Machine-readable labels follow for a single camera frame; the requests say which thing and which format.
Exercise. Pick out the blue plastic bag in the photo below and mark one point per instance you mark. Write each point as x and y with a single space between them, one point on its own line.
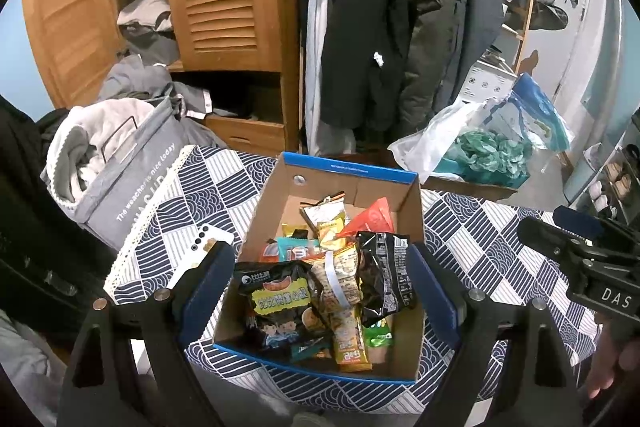
540 112

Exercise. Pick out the black jacket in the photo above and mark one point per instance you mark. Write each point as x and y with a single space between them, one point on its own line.
35 227

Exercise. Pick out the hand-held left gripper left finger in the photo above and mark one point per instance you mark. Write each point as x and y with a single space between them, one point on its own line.
210 292

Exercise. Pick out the brown cardboard box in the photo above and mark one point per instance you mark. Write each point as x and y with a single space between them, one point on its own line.
470 191

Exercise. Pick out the orange striped snack packet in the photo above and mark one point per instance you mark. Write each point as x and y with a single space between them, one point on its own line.
322 209

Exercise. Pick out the black coat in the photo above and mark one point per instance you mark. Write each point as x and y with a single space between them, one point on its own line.
365 7

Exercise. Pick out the glossy black snack packet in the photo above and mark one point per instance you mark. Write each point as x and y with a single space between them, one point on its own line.
385 272

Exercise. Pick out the black yellow-label snack packet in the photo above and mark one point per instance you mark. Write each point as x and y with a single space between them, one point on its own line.
277 297

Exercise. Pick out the blue-rimmed cardboard box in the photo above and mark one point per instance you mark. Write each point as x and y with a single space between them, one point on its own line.
280 202

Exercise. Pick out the grey clothes pile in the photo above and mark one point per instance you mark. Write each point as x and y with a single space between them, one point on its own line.
145 47

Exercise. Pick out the long gold snack packet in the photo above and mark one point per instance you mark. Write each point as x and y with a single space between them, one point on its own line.
345 347

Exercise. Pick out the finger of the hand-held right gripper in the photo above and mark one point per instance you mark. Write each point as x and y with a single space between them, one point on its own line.
575 218
542 234

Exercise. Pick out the teal crumpled plastic bags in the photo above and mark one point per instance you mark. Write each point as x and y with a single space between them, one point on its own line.
490 152

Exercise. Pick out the white patterned storage box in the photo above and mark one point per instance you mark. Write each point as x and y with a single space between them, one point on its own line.
487 82

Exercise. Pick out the olive green coat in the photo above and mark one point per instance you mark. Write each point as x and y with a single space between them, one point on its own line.
430 7

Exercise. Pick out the white plastic bag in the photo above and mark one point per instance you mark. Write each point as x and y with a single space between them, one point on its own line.
430 142

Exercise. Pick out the navy white patterned tablecloth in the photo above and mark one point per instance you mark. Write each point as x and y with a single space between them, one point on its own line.
475 247

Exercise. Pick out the teal snack packet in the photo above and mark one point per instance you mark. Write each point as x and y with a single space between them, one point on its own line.
289 248

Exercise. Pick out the white shirt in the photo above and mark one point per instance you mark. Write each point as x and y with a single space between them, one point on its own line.
315 32

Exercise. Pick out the grey shoe rack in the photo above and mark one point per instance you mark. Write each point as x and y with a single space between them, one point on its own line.
615 172

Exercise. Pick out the group of shoes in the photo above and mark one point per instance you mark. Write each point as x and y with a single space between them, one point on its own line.
612 187

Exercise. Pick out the grey fabric storage bag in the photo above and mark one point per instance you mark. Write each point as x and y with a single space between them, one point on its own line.
135 172

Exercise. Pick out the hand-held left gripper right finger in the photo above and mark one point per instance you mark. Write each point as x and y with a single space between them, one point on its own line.
435 297

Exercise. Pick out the white smartphone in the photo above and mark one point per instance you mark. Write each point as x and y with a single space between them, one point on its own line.
197 244

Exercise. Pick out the person's right hand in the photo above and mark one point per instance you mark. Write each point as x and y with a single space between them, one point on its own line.
607 367

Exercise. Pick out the small green snack packet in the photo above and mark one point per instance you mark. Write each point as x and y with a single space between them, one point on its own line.
377 336

